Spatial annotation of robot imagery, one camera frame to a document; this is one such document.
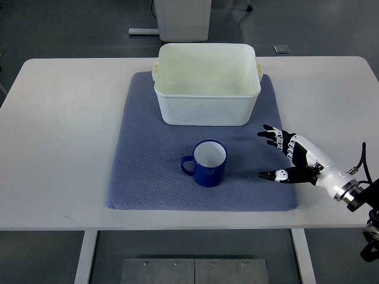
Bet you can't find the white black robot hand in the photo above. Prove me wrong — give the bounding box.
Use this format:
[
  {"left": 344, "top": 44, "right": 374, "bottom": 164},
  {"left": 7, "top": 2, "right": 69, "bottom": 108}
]
[{"left": 258, "top": 124, "right": 359, "bottom": 204}]

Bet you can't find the blue enamel mug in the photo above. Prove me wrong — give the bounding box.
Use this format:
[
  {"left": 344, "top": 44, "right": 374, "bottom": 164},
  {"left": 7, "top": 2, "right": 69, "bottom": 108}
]
[{"left": 181, "top": 140, "right": 227, "bottom": 188}]

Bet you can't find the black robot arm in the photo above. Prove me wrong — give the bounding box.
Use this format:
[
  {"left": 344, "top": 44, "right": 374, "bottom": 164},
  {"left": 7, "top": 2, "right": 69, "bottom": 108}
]
[{"left": 342, "top": 142, "right": 378, "bottom": 262}]

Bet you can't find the white plastic box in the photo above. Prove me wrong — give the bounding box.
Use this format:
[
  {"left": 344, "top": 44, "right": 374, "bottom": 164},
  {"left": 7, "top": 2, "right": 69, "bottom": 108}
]
[{"left": 152, "top": 43, "right": 262, "bottom": 126}]

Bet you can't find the right white table leg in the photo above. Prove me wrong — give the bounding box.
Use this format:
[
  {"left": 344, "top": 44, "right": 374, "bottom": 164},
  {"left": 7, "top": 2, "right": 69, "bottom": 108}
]
[{"left": 291, "top": 228, "right": 316, "bottom": 284}]

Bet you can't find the white table leg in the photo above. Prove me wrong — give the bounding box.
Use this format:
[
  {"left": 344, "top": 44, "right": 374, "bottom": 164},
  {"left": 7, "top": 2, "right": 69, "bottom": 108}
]
[
  {"left": 74, "top": 230, "right": 98, "bottom": 284},
  {"left": 291, "top": 228, "right": 316, "bottom": 284}
]

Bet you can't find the small grey floor socket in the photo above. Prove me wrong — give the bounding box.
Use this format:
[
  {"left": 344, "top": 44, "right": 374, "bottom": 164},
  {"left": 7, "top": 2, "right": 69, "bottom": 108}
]
[{"left": 273, "top": 44, "right": 290, "bottom": 54}]

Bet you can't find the blue textured mat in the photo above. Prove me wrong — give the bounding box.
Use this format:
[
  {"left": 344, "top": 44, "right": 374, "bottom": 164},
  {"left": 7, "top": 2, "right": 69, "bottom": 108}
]
[{"left": 107, "top": 72, "right": 298, "bottom": 212}]

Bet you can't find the white cabinet in background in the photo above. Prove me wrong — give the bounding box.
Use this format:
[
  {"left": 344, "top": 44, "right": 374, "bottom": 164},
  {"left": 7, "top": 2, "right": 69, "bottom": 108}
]
[{"left": 154, "top": 0, "right": 211, "bottom": 43}]

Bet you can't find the grey metal floor plate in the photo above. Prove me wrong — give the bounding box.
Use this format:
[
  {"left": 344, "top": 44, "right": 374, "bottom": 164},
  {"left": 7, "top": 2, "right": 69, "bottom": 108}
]
[{"left": 121, "top": 259, "right": 269, "bottom": 283}]

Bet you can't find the grey metal base bar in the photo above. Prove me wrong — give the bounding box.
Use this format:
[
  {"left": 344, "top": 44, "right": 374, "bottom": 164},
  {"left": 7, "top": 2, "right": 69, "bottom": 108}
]
[{"left": 128, "top": 28, "right": 159, "bottom": 36}]

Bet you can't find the left white table leg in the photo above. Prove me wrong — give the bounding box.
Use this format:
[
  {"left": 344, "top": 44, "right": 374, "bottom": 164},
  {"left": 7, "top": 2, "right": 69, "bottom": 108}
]
[{"left": 74, "top": 230, "right": 98, "bottom": 284}]

